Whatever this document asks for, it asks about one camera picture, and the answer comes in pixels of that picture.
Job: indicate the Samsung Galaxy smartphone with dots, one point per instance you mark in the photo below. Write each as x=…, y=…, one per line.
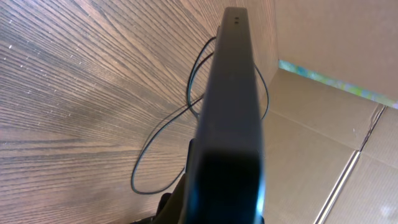
x=225, y=179

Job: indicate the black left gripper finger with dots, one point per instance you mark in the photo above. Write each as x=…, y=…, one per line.
x=169, y=207

